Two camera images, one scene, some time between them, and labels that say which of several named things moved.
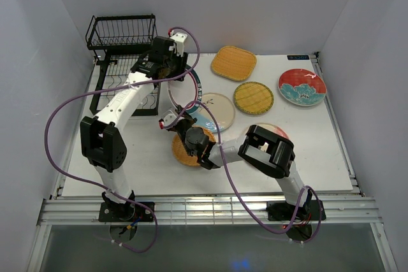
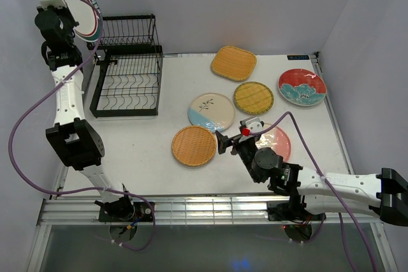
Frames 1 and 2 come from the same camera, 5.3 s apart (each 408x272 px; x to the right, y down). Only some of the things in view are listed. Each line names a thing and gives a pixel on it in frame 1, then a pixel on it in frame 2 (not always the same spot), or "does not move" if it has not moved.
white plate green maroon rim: (183, 92) → (88, 27)
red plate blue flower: (301, 87) does not move
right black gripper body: (188, 121) → (247, 150)
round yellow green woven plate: (254, 98) does not move
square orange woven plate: (233, 63) does not move
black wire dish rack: (120, 41) does not move
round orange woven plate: (181, 152) does not move
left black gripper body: (176, 65) → (67, 21)
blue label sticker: (292, 57) does not move
